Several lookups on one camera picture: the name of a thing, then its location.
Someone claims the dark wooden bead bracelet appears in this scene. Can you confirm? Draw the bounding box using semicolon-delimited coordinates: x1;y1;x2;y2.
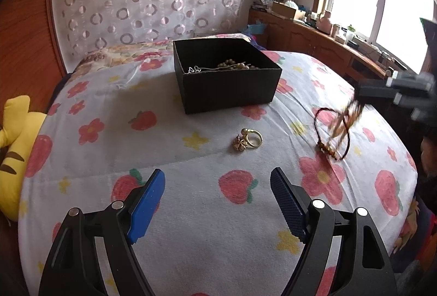
217;58;259;70

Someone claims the silver decorative hair comb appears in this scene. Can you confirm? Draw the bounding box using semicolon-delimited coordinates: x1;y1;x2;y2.
187;63;257;74

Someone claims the black open jewelry box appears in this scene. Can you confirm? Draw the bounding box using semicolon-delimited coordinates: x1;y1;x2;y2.
173;38;282;115

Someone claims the person's right hand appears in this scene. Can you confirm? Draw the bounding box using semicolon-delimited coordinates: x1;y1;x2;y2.
421;137;437;177

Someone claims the wooden sideboard cabinet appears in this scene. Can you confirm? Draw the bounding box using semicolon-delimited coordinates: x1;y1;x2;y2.
248;9;387;84

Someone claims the cardboard box on cabinet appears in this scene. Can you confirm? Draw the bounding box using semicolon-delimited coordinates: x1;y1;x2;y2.
271;1;306;20

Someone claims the yellow striped plush toy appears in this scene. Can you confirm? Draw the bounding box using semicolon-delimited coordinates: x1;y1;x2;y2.
0;95;46;222

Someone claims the floral strawberry bed quilt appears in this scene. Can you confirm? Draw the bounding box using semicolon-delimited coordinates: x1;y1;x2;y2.
19;43;417;295

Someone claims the wooden headboard panel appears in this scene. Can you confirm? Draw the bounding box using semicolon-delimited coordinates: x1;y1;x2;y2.
1;0;67;112

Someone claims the gold ring with flower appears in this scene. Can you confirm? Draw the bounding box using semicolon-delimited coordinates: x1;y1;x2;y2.
232;127;265;153

